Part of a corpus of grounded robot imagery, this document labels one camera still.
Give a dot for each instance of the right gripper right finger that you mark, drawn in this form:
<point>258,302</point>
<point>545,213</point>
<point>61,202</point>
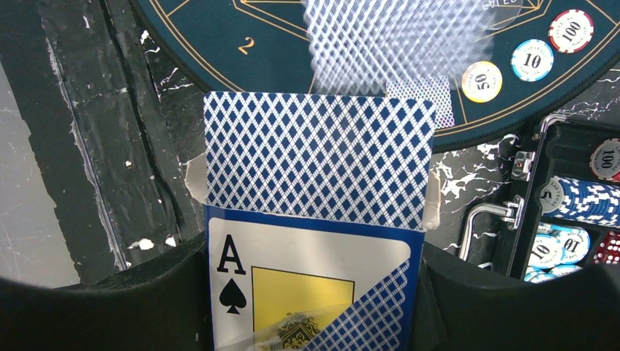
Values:
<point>462,307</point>

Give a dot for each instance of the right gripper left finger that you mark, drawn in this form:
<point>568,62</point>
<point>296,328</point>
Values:
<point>161,304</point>

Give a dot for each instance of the playing card deck box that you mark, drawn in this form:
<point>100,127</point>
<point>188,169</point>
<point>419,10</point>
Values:
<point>280,282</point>

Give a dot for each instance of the blue patterned playing cards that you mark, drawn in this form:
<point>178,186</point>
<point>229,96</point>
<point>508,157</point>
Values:
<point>341,158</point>

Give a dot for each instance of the dealt cards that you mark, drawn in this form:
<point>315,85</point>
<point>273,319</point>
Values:
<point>434,89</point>

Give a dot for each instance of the clear dealer button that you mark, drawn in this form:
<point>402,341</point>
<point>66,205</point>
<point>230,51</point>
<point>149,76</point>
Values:
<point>501,13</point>

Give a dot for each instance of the loose light blue chips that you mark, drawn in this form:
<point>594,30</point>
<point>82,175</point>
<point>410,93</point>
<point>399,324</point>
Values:
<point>557,251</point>

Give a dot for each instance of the black poker chip case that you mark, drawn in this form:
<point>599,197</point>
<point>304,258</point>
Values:
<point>561,146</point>

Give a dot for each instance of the red dice row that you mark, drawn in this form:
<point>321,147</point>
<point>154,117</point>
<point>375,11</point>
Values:
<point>608,250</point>

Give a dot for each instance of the blue white chip row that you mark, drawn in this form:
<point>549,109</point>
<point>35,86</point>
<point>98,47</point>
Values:
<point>581,201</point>

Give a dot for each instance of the red white chip row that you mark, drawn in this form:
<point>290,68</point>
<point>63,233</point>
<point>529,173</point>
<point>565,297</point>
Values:
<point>604,160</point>

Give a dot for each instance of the round dark blue poker mat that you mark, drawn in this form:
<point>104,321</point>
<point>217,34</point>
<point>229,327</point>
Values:
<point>263,46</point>

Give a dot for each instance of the aluminium rail front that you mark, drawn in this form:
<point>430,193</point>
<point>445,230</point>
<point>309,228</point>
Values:
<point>91,180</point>

